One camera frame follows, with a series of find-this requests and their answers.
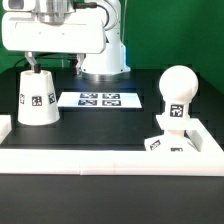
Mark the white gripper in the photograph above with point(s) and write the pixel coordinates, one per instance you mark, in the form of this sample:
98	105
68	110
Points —
80	33

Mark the white lamp shade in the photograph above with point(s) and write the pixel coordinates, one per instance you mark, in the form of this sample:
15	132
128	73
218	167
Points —
37	99

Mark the white lamp bulb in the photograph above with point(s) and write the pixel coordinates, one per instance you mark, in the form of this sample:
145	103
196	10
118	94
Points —
178	86

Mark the white lamp base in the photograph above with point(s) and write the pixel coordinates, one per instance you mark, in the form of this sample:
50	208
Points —
173	138

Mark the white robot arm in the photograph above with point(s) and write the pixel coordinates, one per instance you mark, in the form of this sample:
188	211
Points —
107	65

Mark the white marker sheet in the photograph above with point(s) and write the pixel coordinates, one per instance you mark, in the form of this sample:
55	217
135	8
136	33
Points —
99	100

